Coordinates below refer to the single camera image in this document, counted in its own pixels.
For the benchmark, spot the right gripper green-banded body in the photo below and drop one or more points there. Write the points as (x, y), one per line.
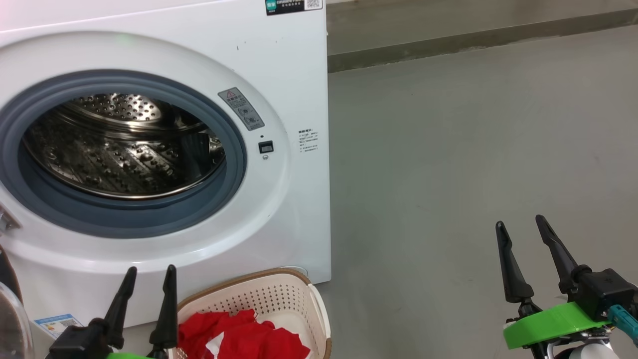
(548, 324)

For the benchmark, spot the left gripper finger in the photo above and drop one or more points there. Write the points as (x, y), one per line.
(118, 314)
(165, 319)

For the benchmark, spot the left gripper green-banded body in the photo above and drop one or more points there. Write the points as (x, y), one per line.
(129, 355)

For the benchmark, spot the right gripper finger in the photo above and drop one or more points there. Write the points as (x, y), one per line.
(511, 274)
(560, 259)

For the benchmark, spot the red cloth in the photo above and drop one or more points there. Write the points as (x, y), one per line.
(239, 334)

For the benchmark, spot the dark washing machine door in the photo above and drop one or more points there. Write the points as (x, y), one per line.
(10, 319)

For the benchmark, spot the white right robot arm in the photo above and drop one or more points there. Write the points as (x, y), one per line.
(590, 353)

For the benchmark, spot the cream perforated laundry basket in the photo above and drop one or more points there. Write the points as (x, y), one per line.
(269, 294)

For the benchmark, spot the white front-load washing machine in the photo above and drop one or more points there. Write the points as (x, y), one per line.
(279, 209)

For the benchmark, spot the blue energy label sticker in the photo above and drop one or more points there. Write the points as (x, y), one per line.
(57, 325)

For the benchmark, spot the grey warning sticker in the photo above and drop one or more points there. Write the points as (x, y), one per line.
(241, 109)

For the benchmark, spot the black QR code sticker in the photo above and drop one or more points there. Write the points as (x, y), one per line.
(291, 6)

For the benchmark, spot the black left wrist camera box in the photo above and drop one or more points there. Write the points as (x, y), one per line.
(75, 344)

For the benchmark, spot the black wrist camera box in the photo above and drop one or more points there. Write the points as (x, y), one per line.
(75, 344)
(605, 291)

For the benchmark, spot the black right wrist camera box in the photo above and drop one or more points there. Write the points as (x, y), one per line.
(605, 291)

